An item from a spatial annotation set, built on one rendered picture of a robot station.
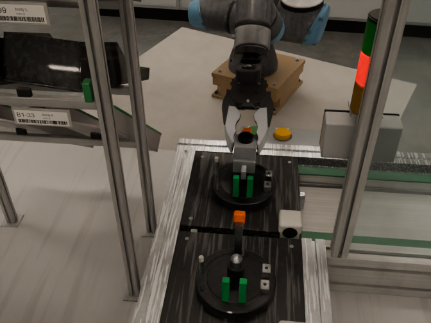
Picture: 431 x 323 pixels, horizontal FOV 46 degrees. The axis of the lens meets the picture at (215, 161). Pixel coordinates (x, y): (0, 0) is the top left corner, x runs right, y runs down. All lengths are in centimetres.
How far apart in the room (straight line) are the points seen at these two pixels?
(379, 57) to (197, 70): 108
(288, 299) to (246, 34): 52
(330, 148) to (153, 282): 39
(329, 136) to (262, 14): 33
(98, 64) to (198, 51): 118
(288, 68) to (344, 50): 234
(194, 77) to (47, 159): 57
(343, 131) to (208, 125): 69
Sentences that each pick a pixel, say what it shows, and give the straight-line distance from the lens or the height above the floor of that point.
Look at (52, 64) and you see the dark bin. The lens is 81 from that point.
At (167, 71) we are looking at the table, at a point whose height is 86.
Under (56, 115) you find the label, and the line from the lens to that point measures 78.
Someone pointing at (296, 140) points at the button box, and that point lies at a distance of 126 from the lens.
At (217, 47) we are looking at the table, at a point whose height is 86.
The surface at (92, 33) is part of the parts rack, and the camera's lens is 69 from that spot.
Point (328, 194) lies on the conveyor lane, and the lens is 118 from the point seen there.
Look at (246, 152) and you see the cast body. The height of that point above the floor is 109.
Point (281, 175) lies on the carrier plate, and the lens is 113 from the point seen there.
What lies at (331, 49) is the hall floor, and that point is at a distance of 390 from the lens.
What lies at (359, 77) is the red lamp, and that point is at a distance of 79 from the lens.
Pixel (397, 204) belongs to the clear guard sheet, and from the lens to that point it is 93.
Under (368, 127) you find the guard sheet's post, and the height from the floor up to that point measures 125.
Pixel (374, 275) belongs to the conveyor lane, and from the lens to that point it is 104.
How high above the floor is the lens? 170
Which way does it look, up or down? 39 degrees down
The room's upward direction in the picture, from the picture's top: straight up
